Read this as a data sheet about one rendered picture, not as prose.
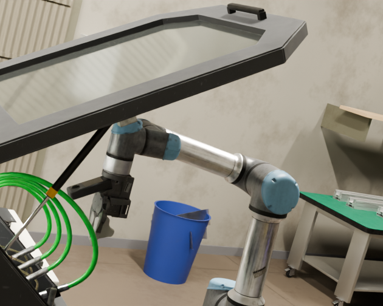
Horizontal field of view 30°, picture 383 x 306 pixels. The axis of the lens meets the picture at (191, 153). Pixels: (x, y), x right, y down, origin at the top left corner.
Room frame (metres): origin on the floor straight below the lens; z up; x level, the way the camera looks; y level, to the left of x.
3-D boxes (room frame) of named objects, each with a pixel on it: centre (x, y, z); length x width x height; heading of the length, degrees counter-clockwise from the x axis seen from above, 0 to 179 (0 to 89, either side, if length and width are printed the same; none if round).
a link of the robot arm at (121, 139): (1.91, 0.18, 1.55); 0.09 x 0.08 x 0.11; 115
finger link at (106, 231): (1.90, 0.17, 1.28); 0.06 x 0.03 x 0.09; 119
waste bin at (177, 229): (5.41, -0.07, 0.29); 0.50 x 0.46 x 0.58; 124
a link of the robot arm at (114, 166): (1.91, 0.18, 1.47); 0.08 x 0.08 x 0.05
